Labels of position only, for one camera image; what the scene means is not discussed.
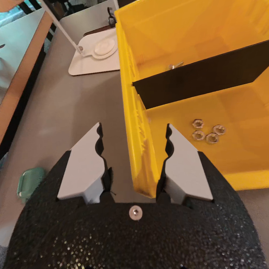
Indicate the black clip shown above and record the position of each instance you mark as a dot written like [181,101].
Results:
[111,16]

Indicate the large yellow plastic bin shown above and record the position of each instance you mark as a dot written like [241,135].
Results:
[231,159]

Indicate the silver hex nut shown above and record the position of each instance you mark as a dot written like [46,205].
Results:
[212,138]
[219,129]
[198,135]
[197,123]

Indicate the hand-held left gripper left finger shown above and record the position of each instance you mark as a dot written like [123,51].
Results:
[84,166]

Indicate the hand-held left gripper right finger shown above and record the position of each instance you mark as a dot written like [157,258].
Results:
[185,168]

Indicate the white stand with pole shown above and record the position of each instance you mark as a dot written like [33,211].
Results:
[92,61]

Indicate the wooden desk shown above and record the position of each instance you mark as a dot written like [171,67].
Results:
[23,73]

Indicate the green plastic case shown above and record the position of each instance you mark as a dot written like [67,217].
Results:
[30,182]

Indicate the black bin divider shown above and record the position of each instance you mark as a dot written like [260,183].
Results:
[199,84]

